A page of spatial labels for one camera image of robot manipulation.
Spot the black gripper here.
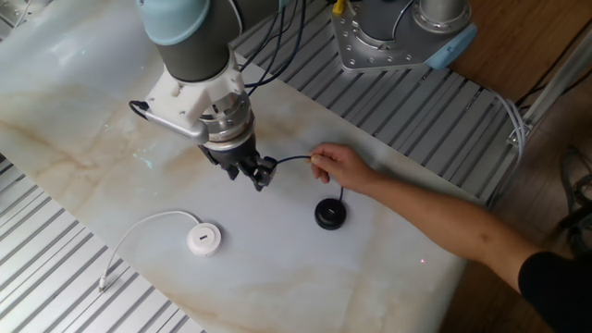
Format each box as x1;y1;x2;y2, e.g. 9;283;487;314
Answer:
198;133;278;193

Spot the black round USB hub with cable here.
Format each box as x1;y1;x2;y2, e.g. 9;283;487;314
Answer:
265;154;348;231

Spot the person forearm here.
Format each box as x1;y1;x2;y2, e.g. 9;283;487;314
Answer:
364;173;545;292

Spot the person hand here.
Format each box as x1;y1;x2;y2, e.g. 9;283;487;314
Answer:
308;142;378;195

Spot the marble pattern table mat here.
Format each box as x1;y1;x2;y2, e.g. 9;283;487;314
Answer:
0;0;468;333

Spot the black chair base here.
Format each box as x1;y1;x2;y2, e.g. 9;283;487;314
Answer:
557;147;592;260

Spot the black shirt sleeve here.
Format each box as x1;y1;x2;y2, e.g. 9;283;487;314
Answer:
517;251;592;333

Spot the white round docking station with cable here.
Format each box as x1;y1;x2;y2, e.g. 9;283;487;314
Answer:
97;210;223;293

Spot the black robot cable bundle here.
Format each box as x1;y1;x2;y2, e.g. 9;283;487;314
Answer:
238;0;309;96

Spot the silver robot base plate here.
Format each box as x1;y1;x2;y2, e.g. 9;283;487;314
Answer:
330;0;434;74

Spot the white cable bundle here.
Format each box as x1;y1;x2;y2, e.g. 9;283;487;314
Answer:
489;90;528;204

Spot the aluminium frame post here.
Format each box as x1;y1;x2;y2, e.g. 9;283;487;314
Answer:
508;27;592;147

